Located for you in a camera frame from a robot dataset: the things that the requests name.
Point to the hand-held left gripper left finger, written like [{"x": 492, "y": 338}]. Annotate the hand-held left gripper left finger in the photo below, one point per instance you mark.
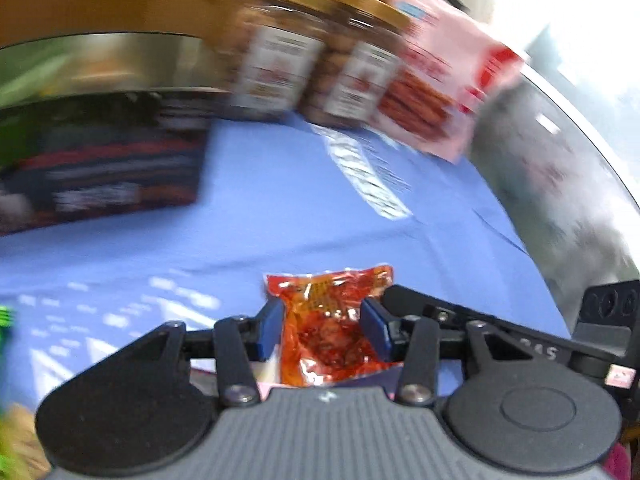
[{"x": 270, "y": 332}]

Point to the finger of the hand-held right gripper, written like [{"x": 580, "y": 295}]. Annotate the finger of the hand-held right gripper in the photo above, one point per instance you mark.
[{"x": 550, "y": 345}]

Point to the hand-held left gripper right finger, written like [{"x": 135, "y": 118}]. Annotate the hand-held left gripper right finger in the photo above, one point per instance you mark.
[{"x": 374, "y": 330}]

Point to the red snack packet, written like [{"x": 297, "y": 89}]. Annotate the red snack packet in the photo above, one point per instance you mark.
[{"x": 320, "y": 310}]

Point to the black tin box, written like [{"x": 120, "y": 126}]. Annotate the black tin box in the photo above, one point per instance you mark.
[{"x": 100, "y": 175}]

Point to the blue printed cloth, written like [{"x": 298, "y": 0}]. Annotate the blue printed cloth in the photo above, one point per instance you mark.
[{"x": 300, "y": 210}]

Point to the nut jar with brown lid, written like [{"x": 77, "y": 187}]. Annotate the nut jar with brown lid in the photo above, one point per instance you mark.
[{"x": 357, "y": 75}]

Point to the nut jar with wide label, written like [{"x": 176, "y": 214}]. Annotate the nut jar with wide label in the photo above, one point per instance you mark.
[{"x": 280, "y": 55}]

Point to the pink snack bag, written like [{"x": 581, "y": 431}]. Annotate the pink snack bag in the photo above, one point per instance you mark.
[{"x": 440, "y": 60}]

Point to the yellow green packet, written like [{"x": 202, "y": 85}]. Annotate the yellow green packet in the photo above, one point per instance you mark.
[{"x": 15, "y": 445}]

